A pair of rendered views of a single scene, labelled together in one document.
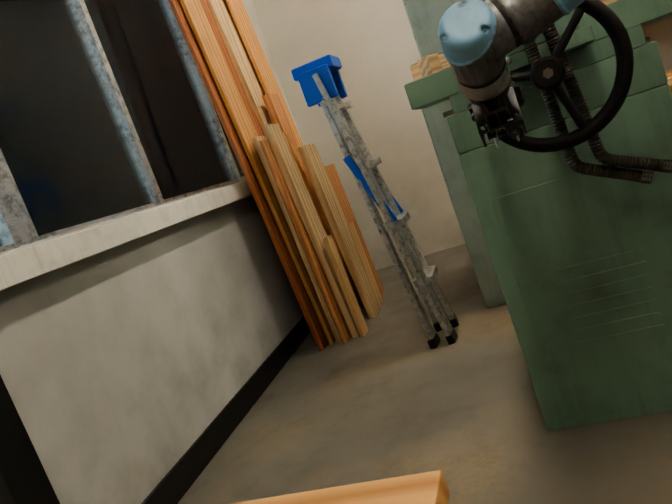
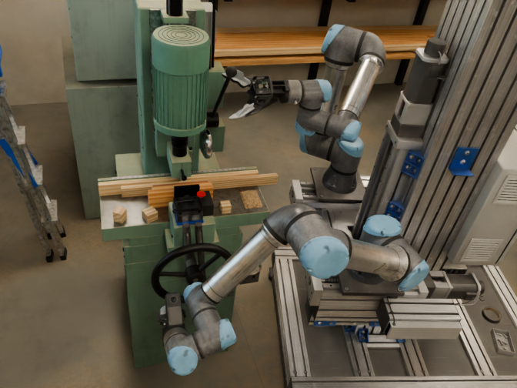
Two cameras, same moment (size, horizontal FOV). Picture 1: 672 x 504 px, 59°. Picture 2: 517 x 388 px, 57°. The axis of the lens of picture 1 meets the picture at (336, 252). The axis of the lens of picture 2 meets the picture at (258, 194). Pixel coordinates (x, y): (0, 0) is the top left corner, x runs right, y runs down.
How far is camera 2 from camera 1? 1.30 m
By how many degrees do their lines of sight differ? 49
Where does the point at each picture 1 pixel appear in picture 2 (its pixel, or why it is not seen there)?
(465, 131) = (133, 255)
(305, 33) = not seen: outside the picture
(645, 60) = (235, 240)
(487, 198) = (135, 283)
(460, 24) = (182, 366)
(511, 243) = (142, 302)
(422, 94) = (112, 235)
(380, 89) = not seen: outside the picture
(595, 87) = not seen: hidden behind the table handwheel
